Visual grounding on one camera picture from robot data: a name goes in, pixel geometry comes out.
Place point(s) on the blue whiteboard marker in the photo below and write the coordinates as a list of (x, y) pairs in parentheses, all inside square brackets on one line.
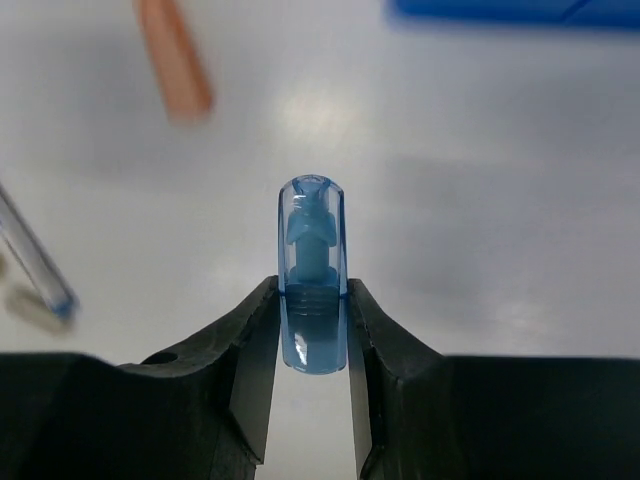
[(50, 285)]

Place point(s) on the blue plastic sorting bin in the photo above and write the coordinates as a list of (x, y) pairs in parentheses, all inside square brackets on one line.
[(601, 13)]

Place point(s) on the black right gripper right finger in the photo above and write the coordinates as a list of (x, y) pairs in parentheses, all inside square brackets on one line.
[(420, 414)]

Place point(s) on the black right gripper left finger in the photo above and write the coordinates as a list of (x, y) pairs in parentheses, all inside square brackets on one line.
[(198, 409)]

